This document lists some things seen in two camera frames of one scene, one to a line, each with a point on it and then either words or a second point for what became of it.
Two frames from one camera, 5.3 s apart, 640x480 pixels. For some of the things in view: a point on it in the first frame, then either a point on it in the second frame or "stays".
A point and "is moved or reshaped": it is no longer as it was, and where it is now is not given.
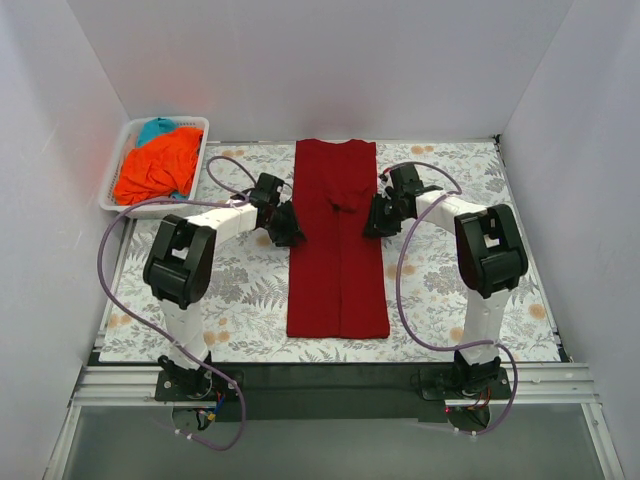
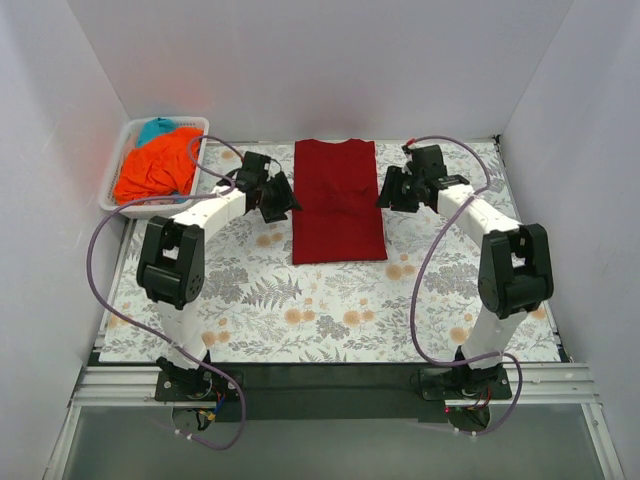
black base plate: (380, 394) stays
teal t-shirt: (152, 129) stays
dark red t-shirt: (337, 281) is moved or reshaped
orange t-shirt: (161, 167) stays
